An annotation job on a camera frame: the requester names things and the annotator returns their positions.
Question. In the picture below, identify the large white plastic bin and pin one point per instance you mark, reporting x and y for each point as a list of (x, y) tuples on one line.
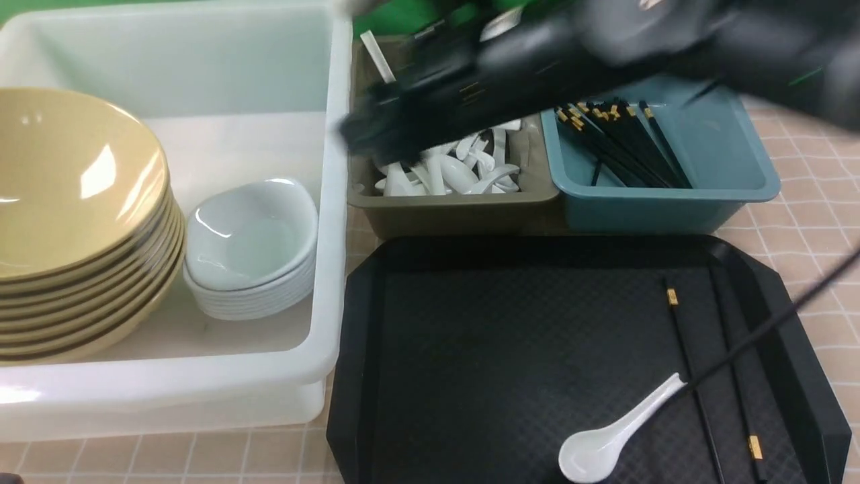
[(237, 92)]

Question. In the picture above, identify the stack of white dishes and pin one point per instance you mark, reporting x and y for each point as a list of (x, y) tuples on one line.
[(254, 303)]

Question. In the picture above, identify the pile of white spoons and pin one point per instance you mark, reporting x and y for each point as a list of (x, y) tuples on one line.
[(475, 165)]

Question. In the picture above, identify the stack of yellow bowls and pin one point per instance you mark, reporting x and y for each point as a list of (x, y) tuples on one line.
[(61, 310)]

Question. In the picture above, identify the white ceramic soup spoon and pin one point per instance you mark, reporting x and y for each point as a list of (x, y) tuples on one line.
[(591, 456)]

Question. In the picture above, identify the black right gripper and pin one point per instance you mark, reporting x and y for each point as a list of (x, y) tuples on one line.
[(458, 85)]

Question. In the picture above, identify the black chopstick gold band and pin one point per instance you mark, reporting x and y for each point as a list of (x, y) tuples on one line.
[(753, 443)]

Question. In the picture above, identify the black plastic serving tray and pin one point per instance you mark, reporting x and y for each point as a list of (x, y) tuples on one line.
[(470, 360)]

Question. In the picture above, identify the bundle of black chopsticks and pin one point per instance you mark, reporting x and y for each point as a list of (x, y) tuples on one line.
[(624, 142)]

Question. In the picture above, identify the teal plastic chopstick bin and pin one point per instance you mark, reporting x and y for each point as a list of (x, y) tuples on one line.
[(717, 145)]

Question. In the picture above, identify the white square sauce dish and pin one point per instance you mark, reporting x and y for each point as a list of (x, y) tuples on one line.
[(255, 234)]

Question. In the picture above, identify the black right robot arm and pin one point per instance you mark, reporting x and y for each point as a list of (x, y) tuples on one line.
[(801, 55)]

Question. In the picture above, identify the olive plastic spoon bin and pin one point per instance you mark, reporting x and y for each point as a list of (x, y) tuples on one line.
[(532, 210)]

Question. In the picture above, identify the white spoon leaning upright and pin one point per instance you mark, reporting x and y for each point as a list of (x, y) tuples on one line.
[(377, 56)]

